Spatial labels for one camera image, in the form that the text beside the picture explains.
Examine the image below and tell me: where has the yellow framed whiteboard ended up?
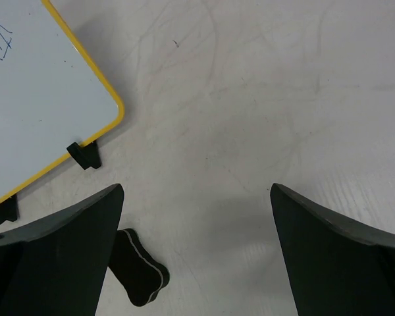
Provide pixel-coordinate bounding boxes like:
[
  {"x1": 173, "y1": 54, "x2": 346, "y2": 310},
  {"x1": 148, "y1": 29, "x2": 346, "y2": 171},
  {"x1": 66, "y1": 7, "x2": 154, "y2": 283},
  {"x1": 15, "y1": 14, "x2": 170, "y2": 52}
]
[{"x1": 0, "y1": 1, "x2": 124, "y2": 203}]

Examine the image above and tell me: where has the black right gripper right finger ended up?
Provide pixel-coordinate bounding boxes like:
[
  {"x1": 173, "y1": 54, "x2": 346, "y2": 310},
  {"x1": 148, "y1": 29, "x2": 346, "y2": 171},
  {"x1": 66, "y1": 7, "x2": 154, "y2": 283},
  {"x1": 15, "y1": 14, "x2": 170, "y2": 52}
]
[{"x1": 270, "y1": 184, "x2": 395, "y2": 315}]

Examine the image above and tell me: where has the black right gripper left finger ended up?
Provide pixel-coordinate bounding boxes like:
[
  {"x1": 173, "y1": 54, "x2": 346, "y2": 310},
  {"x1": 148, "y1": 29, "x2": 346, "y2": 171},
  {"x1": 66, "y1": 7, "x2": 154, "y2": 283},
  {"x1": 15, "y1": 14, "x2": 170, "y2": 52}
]
[{"x1": 0, "y1": 184, "x2": 124, "y2": 315}]

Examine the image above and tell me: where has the black whiteboard stand foot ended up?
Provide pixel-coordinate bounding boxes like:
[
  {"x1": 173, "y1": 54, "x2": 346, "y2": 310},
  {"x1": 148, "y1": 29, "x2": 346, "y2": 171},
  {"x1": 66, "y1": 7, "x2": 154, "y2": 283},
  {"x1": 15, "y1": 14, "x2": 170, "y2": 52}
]
[
  {"x1": 66, "y1": 141, "x2": 102, "y2": 170},
  {"x1": 0, "y1": 195, "x2": 19, "y2": 225}
]

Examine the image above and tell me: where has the black felt whiteboard eraser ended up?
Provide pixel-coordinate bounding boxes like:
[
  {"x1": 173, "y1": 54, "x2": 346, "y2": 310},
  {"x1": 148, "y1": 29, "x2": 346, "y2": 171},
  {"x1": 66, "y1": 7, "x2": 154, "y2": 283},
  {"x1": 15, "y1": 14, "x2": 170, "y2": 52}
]
[{"x1": 109, "y1": 228, "x2": 170, "y2": 307}]

